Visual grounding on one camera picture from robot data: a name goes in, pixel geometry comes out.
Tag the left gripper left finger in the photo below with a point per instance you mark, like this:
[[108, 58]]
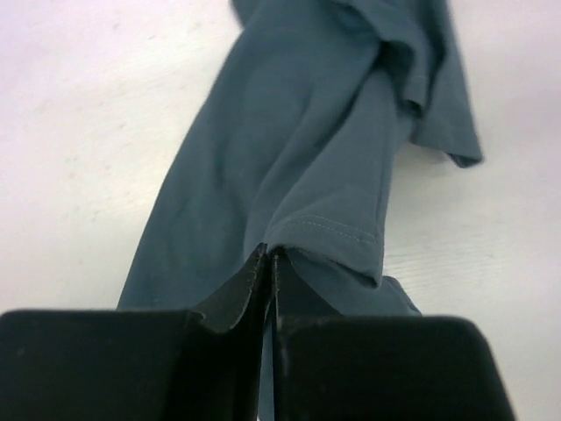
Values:
[[197, 364]]

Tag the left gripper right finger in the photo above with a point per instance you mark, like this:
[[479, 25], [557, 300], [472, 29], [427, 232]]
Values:
[[328, 366]]

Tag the grey-blue t-shirt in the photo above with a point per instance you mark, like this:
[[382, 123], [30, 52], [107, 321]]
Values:
[[294, 148]]

